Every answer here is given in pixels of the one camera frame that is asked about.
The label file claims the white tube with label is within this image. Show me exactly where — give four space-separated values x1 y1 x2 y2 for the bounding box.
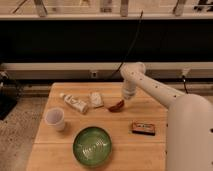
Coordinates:
60 93 88 114

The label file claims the green ceramic bowl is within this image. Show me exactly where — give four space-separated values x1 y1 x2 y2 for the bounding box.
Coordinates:
73 126 112 167

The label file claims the brown rectangular box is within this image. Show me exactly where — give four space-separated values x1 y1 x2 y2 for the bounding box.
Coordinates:
131 122 155 136

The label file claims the white wall outlet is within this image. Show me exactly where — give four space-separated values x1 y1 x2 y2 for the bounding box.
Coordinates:
91 70 98 79

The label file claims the black equipment at left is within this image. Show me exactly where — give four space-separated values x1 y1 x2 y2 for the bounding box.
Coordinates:
0 71 20 120

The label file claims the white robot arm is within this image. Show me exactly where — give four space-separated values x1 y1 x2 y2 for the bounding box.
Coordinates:
120 62 213 171

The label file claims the white plastic cup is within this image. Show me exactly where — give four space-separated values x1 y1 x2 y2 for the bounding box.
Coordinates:
44 107 65 131

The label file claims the red chili pepper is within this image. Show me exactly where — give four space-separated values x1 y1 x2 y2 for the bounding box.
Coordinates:
108 100 125 112

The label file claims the white small packet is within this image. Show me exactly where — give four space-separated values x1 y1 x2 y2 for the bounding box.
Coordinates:
90 92 104 108

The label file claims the black hanging cable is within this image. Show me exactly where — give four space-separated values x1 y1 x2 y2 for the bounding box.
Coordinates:
105 9 145 80

